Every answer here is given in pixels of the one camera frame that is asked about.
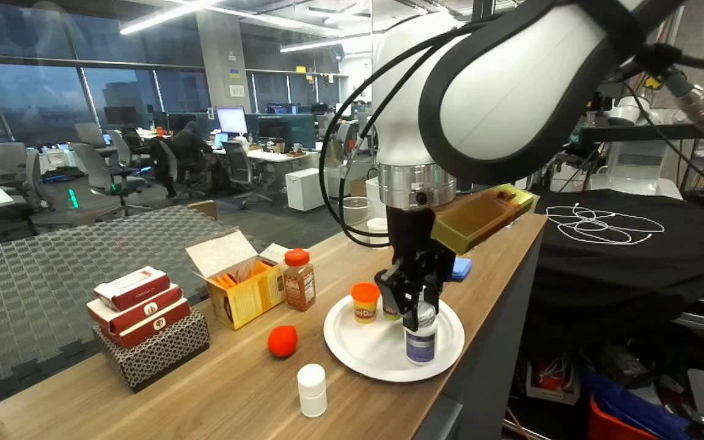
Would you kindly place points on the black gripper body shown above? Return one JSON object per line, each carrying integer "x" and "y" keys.
{"x": 416, "y": 256}

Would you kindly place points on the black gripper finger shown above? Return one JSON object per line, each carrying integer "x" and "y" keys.
{"x": 421, "y": 304}
{"x": 391, "y": 291}

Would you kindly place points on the white supplement bottle blue label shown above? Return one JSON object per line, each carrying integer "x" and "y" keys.
{"x": 421, "y": 343}

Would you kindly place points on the spice bottle orange cap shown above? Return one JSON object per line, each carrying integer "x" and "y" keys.
{"x": 298, "y": 280}

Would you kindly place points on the orange ball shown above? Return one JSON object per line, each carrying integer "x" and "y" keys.
{"x": 282, "y": 340}

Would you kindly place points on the small white bottle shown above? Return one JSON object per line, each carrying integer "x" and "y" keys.
{"x": 311, "y": 390}

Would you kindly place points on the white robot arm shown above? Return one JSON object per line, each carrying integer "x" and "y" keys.
{"x": 484, "y": 101}

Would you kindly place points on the white paper plate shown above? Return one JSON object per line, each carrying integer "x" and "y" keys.
{"x": 383, "y": 349}

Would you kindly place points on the orange lid play-doh tub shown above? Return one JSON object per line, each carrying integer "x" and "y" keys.
{"x": 364, "y": 299}

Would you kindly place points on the blue sponge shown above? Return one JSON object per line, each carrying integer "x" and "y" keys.
{"x": 460, "y": 271}

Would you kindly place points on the yellow open cardboard box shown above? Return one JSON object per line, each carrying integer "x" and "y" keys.
{"x": 242, "y": 282}

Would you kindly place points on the black cloth with white drawing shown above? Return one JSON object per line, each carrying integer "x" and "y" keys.
{"x": 605, "y": 247}

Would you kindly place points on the stack of red boxes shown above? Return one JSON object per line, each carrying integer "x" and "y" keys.
{"x": 138, "y": 307}

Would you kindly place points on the patterned grey box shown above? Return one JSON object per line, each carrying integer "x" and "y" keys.
{"x": 161, "y": 345}

